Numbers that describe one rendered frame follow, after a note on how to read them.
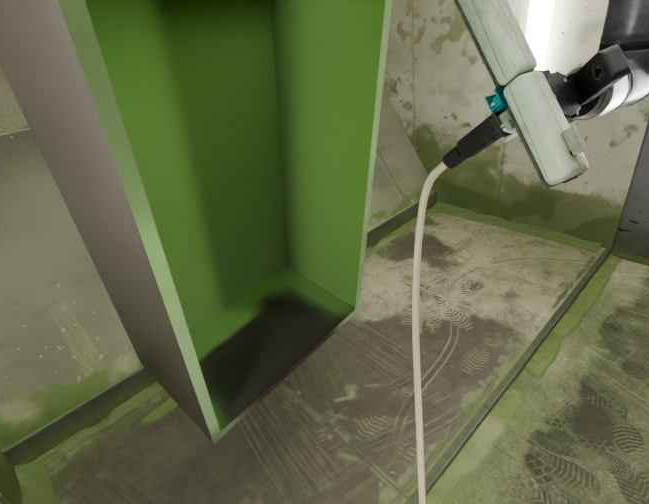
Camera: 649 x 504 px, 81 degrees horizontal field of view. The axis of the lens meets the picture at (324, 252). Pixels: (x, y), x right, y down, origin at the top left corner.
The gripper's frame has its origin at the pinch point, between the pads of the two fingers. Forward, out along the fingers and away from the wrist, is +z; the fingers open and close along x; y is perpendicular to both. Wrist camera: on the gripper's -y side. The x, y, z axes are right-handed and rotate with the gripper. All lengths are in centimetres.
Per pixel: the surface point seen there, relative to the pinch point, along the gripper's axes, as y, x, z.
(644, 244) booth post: 93, -61, -167
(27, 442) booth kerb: 138, -25, 118
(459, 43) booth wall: 121, 82, -140
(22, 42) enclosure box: 14, 32, 57
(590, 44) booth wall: 71, 40, -156
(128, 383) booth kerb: 145, -21, 83
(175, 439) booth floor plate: 126, -47, 71
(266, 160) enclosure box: 69, 28, 14
